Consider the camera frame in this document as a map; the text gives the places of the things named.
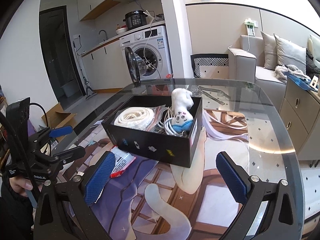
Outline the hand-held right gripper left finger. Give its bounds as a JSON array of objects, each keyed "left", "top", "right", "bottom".
[{"left": 33, "top": 151, "right": 116, "bottom": 240}]

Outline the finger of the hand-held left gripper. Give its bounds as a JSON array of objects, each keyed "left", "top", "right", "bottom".
[
  {"left": 51, "top": 146, "right": 87, "bottom": 178},
  {"left": 47, "top": 126, "right": 73, "bottom": 139}
]

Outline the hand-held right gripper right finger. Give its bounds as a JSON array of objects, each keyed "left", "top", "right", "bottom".
[{"left": 216, "top": 152, "right": 299, "bottom": 240}]

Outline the white printed packet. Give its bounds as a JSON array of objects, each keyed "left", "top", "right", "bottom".
[{"left": 110, "top": 146, "right": 137, "bottom": 178}]

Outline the black cardboard box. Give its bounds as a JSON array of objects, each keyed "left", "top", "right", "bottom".
[{"left": 101, "top": 95, "right": 202, "bottom": 168}]

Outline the zip bag with white strap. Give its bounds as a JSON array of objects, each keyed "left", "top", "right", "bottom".
[{"left": 114, "top": 105, "right": 167, "bottom": 132}]

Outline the white and blue plush toy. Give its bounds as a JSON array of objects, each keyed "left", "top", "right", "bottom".
[{"left": 165, "top": 88, "right": 194, "bottom": 133}]

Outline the white charging cable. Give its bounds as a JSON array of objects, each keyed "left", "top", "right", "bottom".
[{"left": 152, "top": 106, "right": 190, "bottom": 137}]

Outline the person's left hand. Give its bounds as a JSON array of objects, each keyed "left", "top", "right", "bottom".
[{"left": 9, "top": 178, "right": 35, "bottom": 191}]

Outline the open cardboard box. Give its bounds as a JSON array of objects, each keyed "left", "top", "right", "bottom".
[{"left": 41, "top": 102, "right": 77, "bottom": 135}]

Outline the grey bin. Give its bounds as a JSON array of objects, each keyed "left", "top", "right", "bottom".
[{"left": 61, "top": 84, "right": 75, "bottom": 98}]

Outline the mop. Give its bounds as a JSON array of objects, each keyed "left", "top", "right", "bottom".
[{"left": 72, "top": 42, "right": 97, "bottom": 100}]

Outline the printed desk mat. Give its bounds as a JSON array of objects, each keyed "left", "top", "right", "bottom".
[{"left": 54, "top": 107, "right": 250, "bottom": 240}]

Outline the dark glass door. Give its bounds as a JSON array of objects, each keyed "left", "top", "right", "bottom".
[{"left": 39, "top": 6, "right": 83, "bottom": 103}]

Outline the white kitchen counter cabinet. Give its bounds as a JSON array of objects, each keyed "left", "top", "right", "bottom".
[{"left": 81, "top": 36, "right": 125, "bottom": 93}]

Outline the beige drawer cabinet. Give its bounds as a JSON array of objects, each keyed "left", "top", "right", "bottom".
[{"left": 279, "top": 76, "right": 320, "bottom": 160}]

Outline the beige sofa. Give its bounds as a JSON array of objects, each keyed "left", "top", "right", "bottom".
[{"left": 227, "top": 35, "right": 320, "bottom": 110}]

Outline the grey fur item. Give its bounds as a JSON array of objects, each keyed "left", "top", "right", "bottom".
[{"left": 274, "top": 64, "right": 304, "bottom": 82}]

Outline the blue flat item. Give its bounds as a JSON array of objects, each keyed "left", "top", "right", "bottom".
[{"left": 285, "top": 72, "right": 319, "bottom": 90}]

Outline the chair with patterned back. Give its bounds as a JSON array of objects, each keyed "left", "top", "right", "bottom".
[{"left": 190, "top": 53, "right": 229, "bottom": 78}]

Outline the white washing machine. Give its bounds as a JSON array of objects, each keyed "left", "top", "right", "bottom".
[{"left": 119, "top": 25, "right": 173, "bottom": 82}]

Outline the black pressure cooker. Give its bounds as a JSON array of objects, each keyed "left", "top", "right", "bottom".
[{"left": 124, "top": 10, "right": 148, "bottom": 30}]

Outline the grey narrow cushion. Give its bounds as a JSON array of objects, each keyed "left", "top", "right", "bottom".
[{"left": 260, "top": 31, "right": 278, "bottom": 70}]

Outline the grey wide cushion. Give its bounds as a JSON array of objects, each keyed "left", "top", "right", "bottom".
[{"left": 273, "top": 33, "right": 307, "bottom": 74}]

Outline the white hanging wire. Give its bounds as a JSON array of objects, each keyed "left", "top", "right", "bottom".
[{"left": 144, "top": 10, "right": 163, "bottom": 79}]

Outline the white wall power strip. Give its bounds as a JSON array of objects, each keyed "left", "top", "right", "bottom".
[{"left": 244, "top": 19, "right": 258, "bottom": 37}]

